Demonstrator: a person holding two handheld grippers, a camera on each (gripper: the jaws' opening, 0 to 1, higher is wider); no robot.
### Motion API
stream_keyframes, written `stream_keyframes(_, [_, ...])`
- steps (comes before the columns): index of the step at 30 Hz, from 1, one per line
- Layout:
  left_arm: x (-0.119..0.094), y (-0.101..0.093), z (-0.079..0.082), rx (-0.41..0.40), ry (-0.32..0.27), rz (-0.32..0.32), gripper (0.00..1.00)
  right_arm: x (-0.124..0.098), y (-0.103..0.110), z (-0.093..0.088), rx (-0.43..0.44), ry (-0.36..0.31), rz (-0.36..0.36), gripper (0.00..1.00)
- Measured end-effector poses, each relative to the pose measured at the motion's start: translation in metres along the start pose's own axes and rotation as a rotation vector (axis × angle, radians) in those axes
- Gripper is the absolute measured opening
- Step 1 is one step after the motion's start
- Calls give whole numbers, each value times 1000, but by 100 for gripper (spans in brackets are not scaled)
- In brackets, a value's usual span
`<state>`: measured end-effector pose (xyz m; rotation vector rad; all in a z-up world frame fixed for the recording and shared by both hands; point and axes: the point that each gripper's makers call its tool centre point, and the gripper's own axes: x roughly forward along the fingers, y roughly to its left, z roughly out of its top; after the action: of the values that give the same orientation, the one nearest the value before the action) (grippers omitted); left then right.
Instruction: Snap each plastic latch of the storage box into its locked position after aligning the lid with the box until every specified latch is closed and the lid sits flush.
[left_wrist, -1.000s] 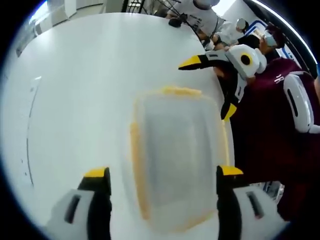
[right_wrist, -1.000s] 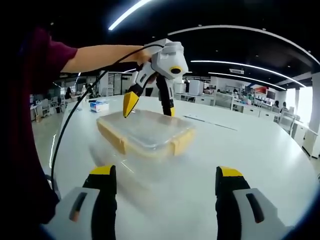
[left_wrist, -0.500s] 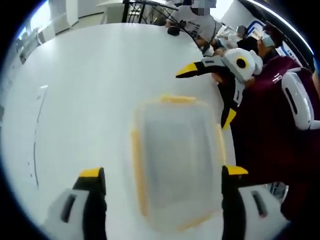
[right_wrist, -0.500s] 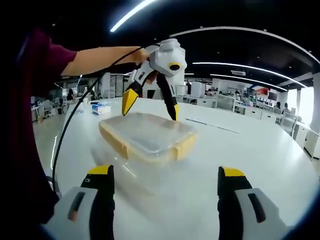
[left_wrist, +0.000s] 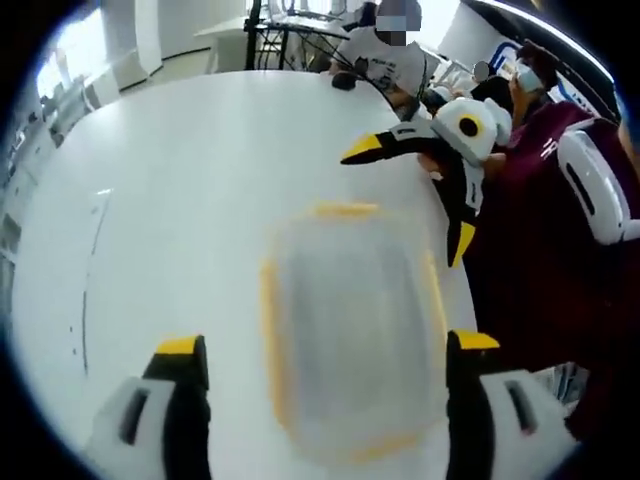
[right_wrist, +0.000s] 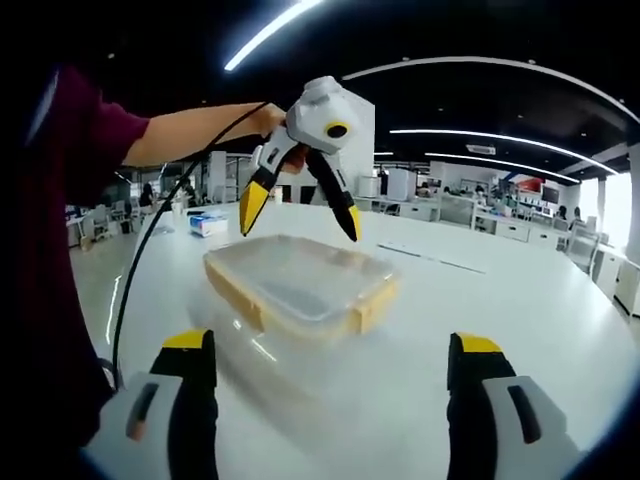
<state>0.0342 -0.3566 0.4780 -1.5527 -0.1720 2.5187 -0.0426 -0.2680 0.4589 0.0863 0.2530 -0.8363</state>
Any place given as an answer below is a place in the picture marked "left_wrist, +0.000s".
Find black metal stand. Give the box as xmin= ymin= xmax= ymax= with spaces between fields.
xmin=243 ymin=0 xmax=354 ymax=72

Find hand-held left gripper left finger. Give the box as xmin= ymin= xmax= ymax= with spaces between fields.
xmin=83 ymin=333 xmax=215 ymax=480

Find clear storage box lid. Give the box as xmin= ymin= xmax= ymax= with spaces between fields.
xmin=259 ymin=200 xmax=448 ymax=462

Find person's head with mask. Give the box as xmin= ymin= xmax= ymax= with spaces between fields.
xmin=508 ymin=41 xmax=557 ymax=109

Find white flat table plate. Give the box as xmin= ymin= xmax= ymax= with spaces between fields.
xmin=79 ymin=187 xmax=114 ymax=377

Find clear lid with yellow latches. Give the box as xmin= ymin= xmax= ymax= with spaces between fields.
xmin=257 ymin=198 xmax=450 ymax=465

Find black computer mouse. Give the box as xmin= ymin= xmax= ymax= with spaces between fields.
xmin=330 ymin=70 xmax=360 ymax=93

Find person's right hand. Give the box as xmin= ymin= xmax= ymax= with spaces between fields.
xmin=416 ymin=149 xmax=449 ymax=183

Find white chest-worn device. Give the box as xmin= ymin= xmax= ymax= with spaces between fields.
xmin=557 ymin=126 xmax=632 ymax=247

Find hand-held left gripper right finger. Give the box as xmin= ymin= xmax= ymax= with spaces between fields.
xmin=443 ymin=328 xmax=583 ymax=480

